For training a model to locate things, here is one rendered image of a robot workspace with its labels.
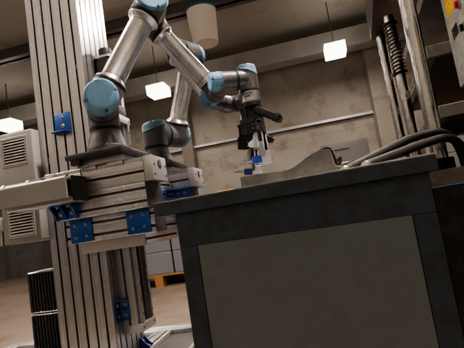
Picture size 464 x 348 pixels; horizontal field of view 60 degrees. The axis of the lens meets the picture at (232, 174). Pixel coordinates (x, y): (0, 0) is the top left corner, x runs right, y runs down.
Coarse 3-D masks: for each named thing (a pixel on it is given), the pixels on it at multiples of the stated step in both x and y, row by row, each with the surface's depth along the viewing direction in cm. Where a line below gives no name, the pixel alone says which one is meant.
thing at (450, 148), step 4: (460, 136) 191; (448, 144) 193; (424, 148) 209; (428, 148) 197; (448, 148) 193; (452, 148) 192; (424, 152) 211; (428, 152) 199; (448, 152) 193; (452, 152) 192; (456, 156) 191; (456, 160) 191; (456, 164) 191; (460, 164) 191
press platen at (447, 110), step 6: (456, 102) 160; (462, 102) 159; (438, 108) 163; (444, 108) 161; (450, 108) 160; (456, 108) 160; (462, 108) 159; (444, 114) 161; (450, 114) 160; (456, 114) 160; (462, 114) 160; (444, 120) 168
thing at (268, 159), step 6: (270, 150) 152; (258, 156) 153; (264, 156) 152; (270, 156) 151; (240, 162) 157; (246, 162) 156; (252, 162) 156; (258, 162) 153; (264, 162) 152; (270, 162) 151
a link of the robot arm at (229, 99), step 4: (228, 96) 184; (232, 96) 186; (228, 100) 182; (232, 100) 184; (228, 104) 182; (232, 104) 184; (224, 108) 183; (228, 108) 184; (232, 108) 185; (236, 108) 184; (220, 112) 192; (224, 112) 190; (228, 112) 189; (232, 112) 189
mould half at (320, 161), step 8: (320, 152) 158; (328, 152) 157; (304, 160) 160; (312, 160) 159; (320, 160) 158; (328, 160) 157; (296, 168) 160; (304, 168) 159; (312, 168) 158; (320, 168) 157; (328, 168) 157; (336, 168) 156; (248, 176) 166; (256, 176) 165; (264, 176) 164; (272, 176) 163; (280, 176) 162; (288, 176) 161; (296, 176) 160; (248, 184) 166; (256, 184) 165
